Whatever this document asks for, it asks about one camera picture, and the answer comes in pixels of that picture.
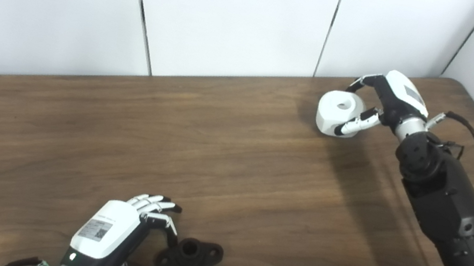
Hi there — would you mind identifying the round white piece with holes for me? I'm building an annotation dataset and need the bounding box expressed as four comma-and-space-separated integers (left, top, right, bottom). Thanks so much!
313, 88, 370, 142

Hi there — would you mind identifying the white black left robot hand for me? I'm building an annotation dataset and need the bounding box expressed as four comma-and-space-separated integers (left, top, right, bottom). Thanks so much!
57, 180, 197, 266

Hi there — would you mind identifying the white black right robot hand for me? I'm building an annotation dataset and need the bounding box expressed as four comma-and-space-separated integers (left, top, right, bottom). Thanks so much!
333, 62, 436, 152

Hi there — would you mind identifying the black flanged holder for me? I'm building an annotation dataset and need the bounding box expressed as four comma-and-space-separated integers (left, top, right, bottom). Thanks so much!
152, 232, 226, 266

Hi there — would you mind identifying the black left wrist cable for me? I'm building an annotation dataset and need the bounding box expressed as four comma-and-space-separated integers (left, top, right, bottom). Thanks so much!
2, 251, 50, 266

